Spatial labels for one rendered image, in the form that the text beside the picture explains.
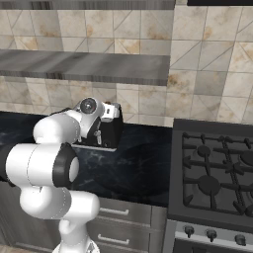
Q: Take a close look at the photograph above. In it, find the grey wooden wall cabinet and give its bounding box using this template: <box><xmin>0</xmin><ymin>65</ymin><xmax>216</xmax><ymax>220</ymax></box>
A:
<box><xmin>0</xmin><ymin>0</ymin><xmax>177</xmax><ymax>11</ymax></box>

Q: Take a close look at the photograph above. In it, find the black stove knob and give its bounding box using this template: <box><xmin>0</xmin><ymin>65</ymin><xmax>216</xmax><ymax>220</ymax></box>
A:
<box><xmin>234</xmin><ymin>233</ymin><xmax>248</xmax><ymax>247</ymax></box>
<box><xmin>183</xmin><ymin>225</ymin><xmax>196</xmax><ymax>239</ymax></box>
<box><xmin>205</xmin><ymin>228</ymin><xmax>218</xmax><ymax>243</ymax></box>

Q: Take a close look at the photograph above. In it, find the toaster lever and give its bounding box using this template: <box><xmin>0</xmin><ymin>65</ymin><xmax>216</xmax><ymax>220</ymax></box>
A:
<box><xmin>93</xmin><ymin>129</ymin><xmax>103</xmax><ymax>146</ymax></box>

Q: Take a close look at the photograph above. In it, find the grey wooden wall shelf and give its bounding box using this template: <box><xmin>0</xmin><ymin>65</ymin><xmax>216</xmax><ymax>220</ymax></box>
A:
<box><xmin>0</xmin><ymin>48</ymin><xmax>171</xmax><ymax>87</ymax></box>

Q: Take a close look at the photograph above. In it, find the shallow grey drawer front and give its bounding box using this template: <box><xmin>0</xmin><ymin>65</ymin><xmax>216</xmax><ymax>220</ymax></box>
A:
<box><xmin>98</xmin><ymin>197</ymin><xmax>153</xmax><ymax>229</ymax></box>

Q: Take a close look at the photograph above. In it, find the silver drawer handle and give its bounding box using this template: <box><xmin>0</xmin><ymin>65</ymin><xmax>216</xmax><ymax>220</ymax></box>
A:
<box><xmin>99</xmin><ymin>207</ymin><xmax>130</xmax><ymax>217</ymax></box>
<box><xmin>97</xmin><ymin>232</ymin><xmax>130</xmax><ymax>246</ymax></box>

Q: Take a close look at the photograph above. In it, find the narrow grey cabinet panel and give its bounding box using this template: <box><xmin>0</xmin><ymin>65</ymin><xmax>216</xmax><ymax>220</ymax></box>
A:
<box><xmin>150</xmin><ymin>205</ymin><xmax>168</xmax><ymax>253</ymax></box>

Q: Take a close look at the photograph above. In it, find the black range hood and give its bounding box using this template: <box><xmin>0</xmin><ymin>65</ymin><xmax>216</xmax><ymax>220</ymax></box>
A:
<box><xmin>187</xmin><ymin>0</ymin><xmax>253</xmax><ymax>7</ymax></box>

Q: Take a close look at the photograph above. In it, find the black gas stove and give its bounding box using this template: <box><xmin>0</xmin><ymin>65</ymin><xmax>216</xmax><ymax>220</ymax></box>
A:
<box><xmin>162</xmin><ymin>118</ymin><xmax>253</xmax><ymax>253</ymax></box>

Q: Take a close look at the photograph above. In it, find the deep grey drawer front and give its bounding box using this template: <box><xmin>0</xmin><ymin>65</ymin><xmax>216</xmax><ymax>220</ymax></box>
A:
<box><xmin>86</xmin><ymin>219</ymin><xmax>152</xmax><ymax>253</ymax></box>

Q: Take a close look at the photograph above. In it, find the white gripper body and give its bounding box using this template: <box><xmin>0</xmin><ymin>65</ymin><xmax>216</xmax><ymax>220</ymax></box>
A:
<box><xmin>106</xmin><ymin>102</ymin><xmax>122</xmax><ymax>121</ymax></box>

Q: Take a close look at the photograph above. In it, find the black toaster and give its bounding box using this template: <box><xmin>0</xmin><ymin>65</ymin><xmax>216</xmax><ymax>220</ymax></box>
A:
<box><xmin>63</xmin><ymin>101</ymin><xmax>126</xmax><ymax>152</ymax></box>

